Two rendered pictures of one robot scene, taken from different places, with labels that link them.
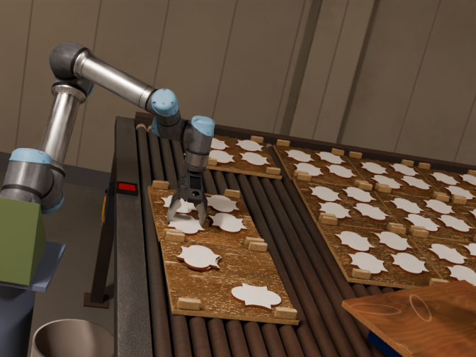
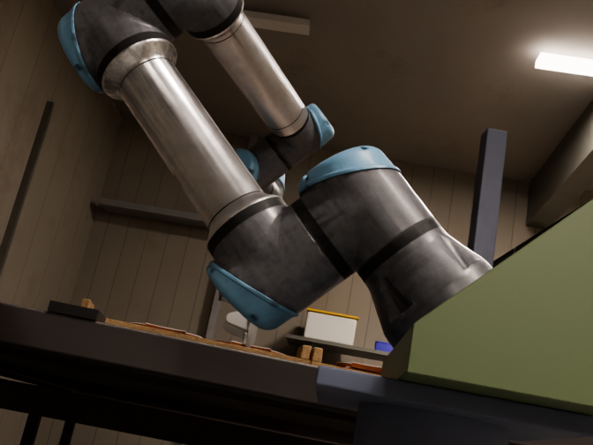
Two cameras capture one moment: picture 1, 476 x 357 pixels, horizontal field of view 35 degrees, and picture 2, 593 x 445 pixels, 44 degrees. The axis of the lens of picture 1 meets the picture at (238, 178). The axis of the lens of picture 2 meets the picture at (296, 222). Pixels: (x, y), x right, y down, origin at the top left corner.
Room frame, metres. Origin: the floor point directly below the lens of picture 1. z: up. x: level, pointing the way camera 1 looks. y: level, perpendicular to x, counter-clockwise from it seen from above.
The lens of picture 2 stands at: (1.96, 1.46, 0.79)
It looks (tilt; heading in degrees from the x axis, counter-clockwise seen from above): 17 degrees up; 281
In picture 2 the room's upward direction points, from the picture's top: 11 degrees clockwise
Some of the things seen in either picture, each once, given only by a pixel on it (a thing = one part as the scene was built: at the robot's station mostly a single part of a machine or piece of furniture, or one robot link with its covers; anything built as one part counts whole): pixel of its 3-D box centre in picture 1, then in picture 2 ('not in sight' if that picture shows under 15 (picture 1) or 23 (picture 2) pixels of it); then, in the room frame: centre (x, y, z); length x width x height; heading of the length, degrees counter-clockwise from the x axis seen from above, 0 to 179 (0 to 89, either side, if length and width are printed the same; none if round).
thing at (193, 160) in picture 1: (195, 158); not in sight; (2.28, 0.15, 1.16); 0.08 x 0.08 x 0.05
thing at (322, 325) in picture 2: not in sight; (330, 330); (2.66, -4.78, 1.80); 0.44 x 0.37 x 0.25; 5
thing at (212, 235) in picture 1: (203, 217); (192, 350); (2.37, 0.08, 0.93); 0.41 x 0.35 x 0.02; 16
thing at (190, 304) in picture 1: (188, 304); not in sight; (1.75, 0.05, 0.95); 0.06 x 0.02 x 0.03; 104
